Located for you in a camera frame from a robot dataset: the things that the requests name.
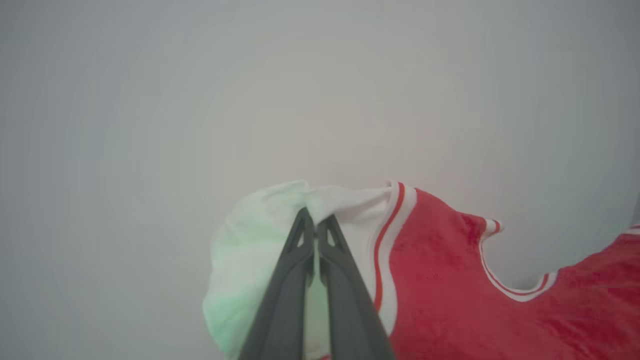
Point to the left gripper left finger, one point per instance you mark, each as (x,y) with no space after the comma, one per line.
(282,320)

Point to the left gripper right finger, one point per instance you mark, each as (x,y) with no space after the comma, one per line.
(352,320)

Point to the red and white shirt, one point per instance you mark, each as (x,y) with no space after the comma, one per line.
(450,300)

